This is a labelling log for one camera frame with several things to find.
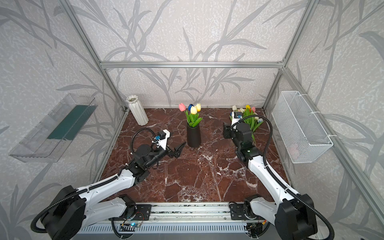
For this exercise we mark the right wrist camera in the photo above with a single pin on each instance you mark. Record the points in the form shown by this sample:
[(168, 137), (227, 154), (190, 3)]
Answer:
[(235, 117)]

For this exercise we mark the bunch of remaining tulips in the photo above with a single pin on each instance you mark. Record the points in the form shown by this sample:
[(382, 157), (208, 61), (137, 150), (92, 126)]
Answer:
[(254, 122)]

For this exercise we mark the white ribbed vase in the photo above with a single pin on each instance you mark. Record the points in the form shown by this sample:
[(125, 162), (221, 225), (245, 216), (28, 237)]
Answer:
[(137, 110)]

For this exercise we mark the blue tulip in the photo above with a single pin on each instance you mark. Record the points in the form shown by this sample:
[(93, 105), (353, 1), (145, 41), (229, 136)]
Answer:
[(190, 106)]

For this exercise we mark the black cylindrical vase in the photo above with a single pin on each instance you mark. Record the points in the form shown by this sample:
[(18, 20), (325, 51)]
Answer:
[(194, 136)]

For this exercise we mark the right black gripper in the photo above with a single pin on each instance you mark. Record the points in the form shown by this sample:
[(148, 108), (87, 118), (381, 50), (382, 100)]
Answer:
[(226, 131)]

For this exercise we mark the pale yellow tulip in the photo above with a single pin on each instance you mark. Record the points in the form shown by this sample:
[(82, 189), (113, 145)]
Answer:
[(195, 119)]

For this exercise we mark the yellow orange tulip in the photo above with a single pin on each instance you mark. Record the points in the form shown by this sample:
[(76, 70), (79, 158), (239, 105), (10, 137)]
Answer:
[(198, 109)]

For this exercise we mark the pink object in basket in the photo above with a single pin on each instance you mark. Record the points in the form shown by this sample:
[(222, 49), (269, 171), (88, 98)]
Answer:
[(294, 151)]

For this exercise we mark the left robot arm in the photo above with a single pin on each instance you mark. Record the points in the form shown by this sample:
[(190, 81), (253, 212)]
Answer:
[(74, 209)]

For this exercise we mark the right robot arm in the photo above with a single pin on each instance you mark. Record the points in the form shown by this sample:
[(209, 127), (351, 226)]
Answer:
[(290, 212)]

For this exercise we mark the horizontal aluminium frame bar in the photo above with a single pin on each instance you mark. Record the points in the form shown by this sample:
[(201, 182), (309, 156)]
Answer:
[(249, 65)]

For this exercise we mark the white wire mesh basket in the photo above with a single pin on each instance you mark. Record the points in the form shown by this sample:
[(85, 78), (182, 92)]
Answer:
[(298, 124)]

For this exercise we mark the clear plastic wall tray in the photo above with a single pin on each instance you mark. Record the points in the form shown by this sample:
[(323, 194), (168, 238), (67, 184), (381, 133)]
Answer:
[(48, 141)]

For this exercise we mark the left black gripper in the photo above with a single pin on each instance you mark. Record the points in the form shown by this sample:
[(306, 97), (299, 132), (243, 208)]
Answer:
[(169, 151)]

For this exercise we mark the pink tulip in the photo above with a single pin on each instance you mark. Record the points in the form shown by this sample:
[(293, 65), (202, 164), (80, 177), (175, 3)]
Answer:
[(184, 109)]

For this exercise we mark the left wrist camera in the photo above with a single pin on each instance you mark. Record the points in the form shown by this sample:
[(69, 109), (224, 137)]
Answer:
[(161, 139)]

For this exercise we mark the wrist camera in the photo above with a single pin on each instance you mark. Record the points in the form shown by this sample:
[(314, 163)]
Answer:
[(161, 139), (235, 117)]

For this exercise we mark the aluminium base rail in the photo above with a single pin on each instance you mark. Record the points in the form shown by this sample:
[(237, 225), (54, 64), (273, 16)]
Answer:
[(189, 218)]

